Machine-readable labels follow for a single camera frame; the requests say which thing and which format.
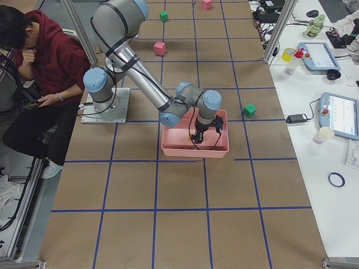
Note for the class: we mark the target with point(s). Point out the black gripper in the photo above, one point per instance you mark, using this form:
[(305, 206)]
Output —
[(201, 131)]

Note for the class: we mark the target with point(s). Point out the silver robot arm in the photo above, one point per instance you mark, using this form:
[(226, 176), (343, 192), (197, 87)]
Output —
[(114, 24)]

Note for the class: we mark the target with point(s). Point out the pink plastic bin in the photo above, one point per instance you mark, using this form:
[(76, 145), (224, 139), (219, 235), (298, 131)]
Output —
[(176, 141)]

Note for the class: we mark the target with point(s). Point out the green cube near bin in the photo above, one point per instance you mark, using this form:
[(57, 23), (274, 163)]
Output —
[(249, 110)]

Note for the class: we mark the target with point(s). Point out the pink foam cube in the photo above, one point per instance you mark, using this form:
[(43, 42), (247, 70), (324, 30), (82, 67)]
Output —
[(159, 48)]

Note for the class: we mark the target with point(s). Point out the black power adapter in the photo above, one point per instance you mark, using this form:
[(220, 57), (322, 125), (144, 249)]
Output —
[(296, 118)]

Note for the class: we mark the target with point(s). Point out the clear squeeze bottle red cap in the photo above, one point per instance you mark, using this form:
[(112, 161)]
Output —
[(296, 59)]

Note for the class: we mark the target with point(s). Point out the yellow tape roll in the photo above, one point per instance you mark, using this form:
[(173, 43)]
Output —
[(288, 54)]

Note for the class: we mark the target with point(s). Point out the green cube far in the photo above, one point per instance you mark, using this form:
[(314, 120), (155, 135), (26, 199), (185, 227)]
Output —
[(163, 16)]

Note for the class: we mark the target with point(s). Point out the white pink cup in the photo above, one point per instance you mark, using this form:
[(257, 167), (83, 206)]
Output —
[(323, 134)]

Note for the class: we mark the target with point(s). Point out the pink cube far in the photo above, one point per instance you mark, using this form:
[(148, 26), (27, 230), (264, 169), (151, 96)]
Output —
[(206, 4)]

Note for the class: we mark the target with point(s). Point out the near teach pendant tablet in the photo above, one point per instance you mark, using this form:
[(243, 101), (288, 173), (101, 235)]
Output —
[(340, 113)]

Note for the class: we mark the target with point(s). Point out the teach pendant tablet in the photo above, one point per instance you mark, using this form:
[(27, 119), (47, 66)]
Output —
[(318, 56), (340, 113)]

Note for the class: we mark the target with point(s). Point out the far teach pendant tablet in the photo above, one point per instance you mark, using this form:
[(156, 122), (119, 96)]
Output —
[(318, 56)]

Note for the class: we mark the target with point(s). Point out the person in maroon hoodie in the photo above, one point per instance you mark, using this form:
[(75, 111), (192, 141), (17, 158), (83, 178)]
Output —
[(57, 63)]

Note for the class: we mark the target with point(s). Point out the black smartphone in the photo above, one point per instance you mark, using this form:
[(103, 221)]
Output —
[(32, 105)]

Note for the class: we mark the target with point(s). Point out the black computer mouse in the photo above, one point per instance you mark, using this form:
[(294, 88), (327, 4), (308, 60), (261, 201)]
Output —
[(312, 14)]

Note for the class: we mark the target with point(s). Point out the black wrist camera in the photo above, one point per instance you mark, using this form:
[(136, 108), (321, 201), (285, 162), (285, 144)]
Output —
[(218, 124)]

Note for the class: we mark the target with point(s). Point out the aluminium frame post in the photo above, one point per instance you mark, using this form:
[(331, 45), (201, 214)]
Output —
[(285, 14)]

